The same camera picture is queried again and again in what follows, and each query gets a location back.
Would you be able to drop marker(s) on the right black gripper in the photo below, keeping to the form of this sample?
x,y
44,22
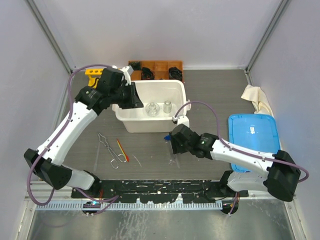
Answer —
x,y
176,148

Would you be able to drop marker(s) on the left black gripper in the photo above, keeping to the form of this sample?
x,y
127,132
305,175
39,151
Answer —
x,y
135,101

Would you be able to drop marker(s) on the white plastic tub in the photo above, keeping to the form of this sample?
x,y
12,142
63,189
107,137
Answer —
x,y
161,100

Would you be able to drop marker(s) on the yellow test tube rack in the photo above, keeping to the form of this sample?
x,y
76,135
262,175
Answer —
x,y
93,75

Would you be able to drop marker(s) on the metal test tube holder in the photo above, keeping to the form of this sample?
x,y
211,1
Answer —
x,y
115,158

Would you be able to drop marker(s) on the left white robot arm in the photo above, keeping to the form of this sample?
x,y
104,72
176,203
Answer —
x,y
47,160

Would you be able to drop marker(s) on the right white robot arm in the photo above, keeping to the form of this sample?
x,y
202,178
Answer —
x,y
274,173

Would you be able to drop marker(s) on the clear plastic pipette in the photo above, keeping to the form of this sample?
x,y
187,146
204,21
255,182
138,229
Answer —
x,y
174,160

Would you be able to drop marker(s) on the rolled tie orange pattern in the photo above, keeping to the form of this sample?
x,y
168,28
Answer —
x,y
147,74

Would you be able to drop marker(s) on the rolled tie top left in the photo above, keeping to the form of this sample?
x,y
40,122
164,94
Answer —
x,y
136,65

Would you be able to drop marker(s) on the wooden compartment tray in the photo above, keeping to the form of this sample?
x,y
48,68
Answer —
x,y
159,67

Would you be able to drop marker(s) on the rolled tie blue pattern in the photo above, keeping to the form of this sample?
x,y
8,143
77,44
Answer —
x,y
175,73

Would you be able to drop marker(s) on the red yellow stick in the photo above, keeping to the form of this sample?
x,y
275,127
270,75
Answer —
x,y
122,150

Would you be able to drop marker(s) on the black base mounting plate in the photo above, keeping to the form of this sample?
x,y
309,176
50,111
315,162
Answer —
x,y
164,191

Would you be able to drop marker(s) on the blue plastic lid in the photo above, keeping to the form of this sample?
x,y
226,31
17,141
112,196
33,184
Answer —
x,y
254,131

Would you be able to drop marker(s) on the cream cloth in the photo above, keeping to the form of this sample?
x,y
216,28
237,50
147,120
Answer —
x,y
258,98

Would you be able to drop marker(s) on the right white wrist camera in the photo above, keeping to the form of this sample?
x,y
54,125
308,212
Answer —
x,y
181,120

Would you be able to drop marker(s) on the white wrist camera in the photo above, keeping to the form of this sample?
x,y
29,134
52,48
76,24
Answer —
x,y
181,120
127,71

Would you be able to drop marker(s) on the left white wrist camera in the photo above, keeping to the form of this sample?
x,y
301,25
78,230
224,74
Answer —
x,y
127,71

